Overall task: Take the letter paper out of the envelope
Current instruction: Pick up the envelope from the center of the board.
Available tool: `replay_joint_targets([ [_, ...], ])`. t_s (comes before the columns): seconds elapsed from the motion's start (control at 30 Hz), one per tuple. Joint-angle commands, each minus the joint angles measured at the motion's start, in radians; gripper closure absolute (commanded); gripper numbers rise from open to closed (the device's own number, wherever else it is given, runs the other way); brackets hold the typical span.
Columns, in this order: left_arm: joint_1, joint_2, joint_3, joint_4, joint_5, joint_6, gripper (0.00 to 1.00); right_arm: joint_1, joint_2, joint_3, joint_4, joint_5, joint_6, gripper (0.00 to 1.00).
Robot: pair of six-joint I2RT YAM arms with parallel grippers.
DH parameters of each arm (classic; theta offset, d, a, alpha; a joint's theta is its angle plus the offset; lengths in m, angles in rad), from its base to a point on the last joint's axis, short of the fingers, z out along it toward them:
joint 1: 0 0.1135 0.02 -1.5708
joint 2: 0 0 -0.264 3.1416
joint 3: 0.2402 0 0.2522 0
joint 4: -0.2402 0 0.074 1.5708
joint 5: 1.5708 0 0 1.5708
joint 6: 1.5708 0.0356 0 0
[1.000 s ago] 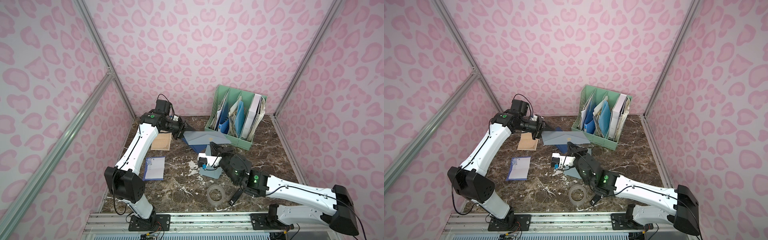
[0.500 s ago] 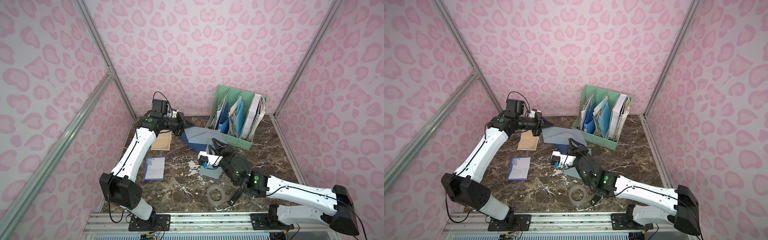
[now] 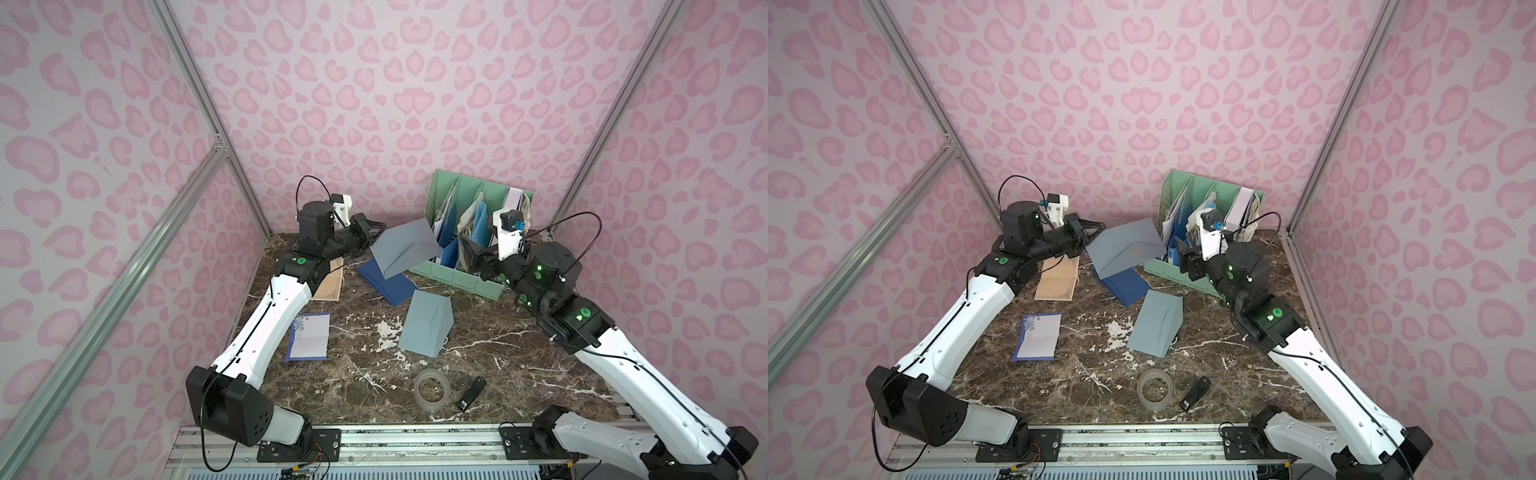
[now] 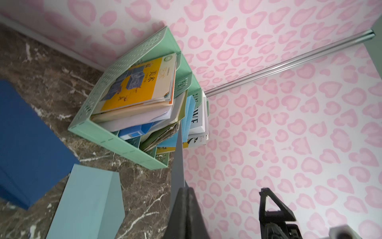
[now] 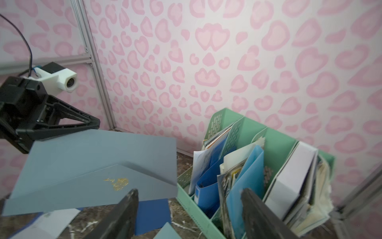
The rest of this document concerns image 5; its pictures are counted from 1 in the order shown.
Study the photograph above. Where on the dark blue envelope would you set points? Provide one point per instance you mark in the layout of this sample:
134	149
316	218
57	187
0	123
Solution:
151	215

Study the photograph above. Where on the light blue envelope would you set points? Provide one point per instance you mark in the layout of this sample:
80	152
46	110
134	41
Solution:
167	232

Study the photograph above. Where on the grey envelope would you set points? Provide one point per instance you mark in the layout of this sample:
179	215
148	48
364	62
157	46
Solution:
94	168

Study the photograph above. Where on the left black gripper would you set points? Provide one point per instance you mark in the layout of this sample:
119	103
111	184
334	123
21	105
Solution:
28	114

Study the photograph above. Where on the green file organizer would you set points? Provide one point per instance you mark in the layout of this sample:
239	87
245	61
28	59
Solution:
238	153

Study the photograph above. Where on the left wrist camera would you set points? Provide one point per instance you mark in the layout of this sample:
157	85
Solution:
56	78

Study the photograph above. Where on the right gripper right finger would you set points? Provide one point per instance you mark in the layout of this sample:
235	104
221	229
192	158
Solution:
259	221

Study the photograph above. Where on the white letter paper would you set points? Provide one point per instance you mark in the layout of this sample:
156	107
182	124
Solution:
47	225

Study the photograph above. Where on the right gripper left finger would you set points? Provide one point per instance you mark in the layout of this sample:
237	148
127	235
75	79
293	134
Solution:
120	222

